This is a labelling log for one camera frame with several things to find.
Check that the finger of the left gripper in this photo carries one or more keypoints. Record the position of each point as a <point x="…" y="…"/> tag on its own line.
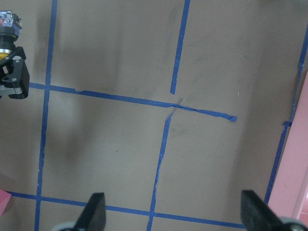
<point x="14" y="75"/>

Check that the pink cube centre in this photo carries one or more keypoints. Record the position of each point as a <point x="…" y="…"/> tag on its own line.
<point x="4" y="200"/>

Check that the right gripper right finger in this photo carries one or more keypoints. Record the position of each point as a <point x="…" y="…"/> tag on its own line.
<point x="257" y="216"/>

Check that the pink plastic bin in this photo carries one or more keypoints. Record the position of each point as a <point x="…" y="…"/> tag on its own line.
<point x="289" y="196"/>

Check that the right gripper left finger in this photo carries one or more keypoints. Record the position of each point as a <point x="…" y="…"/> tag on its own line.
<point x="92" y="218"/>

